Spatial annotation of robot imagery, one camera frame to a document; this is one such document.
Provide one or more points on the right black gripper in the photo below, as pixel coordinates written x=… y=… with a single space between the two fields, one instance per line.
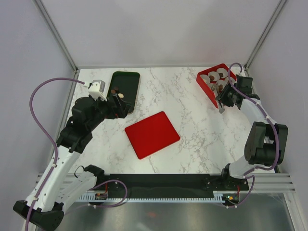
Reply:
x=222 y=98

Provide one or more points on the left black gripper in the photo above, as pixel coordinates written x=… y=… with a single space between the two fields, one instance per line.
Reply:
x=120 y=110

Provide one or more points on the metal tongs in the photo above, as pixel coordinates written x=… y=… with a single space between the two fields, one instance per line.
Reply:
x=215 y=89

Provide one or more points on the dark green tray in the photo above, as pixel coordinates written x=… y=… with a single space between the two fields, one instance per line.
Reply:
x=128 y=83

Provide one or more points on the red box lid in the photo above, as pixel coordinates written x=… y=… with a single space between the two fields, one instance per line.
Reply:
x=151 y=135

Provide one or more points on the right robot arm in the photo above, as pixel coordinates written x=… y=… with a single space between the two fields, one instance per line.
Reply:
x=266 y=142

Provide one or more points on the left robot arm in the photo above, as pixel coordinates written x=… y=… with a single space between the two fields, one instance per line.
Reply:
x=46 y=206

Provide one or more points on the red chocolate box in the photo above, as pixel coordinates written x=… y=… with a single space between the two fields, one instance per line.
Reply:
x=206 y=84

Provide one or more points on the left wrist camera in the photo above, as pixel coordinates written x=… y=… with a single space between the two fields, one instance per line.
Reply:
x=96 y=90

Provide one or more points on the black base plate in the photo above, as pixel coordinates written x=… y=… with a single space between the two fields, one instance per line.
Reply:
x=177 y=185

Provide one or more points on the white cable duct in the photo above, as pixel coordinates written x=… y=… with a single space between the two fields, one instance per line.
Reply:
x=91 y=197

